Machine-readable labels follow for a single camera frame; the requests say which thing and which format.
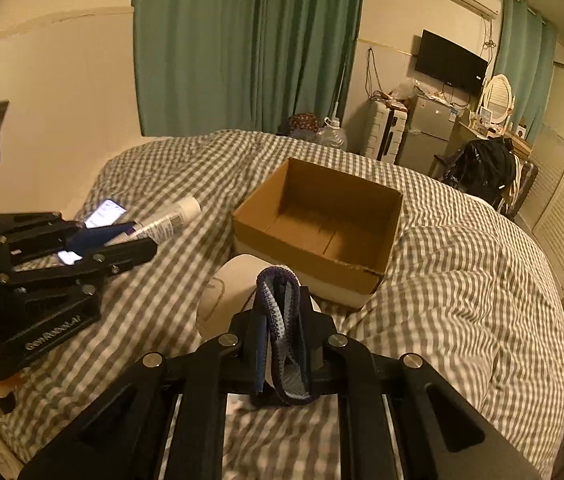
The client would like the white tube bottle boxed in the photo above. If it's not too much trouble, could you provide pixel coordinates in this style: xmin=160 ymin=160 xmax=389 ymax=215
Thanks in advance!
xmin=106 ymin=195 xmax=202 ymax=246

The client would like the lit smartphone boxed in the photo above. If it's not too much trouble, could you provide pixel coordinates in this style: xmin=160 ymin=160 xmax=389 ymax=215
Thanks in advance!
xmin=56 ymin=198 xmax=126 ymax=266

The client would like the grey checked bed quilt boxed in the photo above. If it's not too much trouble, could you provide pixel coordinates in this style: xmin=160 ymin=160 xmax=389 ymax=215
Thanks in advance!
xmin=0 ymin=130 xmax=564 ymax=478

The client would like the open cardboard box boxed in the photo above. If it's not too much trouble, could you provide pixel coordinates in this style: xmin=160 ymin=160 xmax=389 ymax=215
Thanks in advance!
xmin=232 ymin=158 xmax=404 ymax=311

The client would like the brown patterned cushion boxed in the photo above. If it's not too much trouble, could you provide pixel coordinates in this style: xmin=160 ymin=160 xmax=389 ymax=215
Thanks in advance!
xmin=286 ymin=113 xmax=321 ymax=139

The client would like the large green curtain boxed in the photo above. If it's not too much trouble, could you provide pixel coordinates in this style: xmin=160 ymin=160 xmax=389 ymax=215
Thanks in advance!
xmin=132 ymin=0 xmax=362 ymax=136

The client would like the clear water jug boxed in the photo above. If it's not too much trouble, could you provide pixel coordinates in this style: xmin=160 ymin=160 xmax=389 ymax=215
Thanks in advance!
xmin=314 ymin=117 xmax=348 ymax=152

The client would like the black jacket on chair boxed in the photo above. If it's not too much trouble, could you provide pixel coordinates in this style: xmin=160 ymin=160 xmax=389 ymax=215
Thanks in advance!
xmin=442 ymin=136 xmax=516 ymax=209

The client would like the white suitcase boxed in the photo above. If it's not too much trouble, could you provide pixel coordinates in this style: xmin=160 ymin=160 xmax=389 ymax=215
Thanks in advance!
xmin=362 ymin=101 xmax=408 ymax=164

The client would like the grey mini fridge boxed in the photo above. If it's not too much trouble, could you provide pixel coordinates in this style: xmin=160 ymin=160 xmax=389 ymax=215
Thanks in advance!
xmin=397 ymin=96 xmax=457 ymax=174

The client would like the oval white mirror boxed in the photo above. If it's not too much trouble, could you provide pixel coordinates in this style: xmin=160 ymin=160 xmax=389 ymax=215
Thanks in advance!
xmin=477 ymin=74 xmax=515 ymax=130

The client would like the small green curtain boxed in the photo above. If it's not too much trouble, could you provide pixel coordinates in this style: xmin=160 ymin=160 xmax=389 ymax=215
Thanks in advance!
xmin=494 ymin=0 xmax=558 ymax=144

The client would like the black wall television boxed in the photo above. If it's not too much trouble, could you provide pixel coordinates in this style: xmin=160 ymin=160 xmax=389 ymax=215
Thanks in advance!
xmin=414 ymin=29 xmax=488 ymax=96

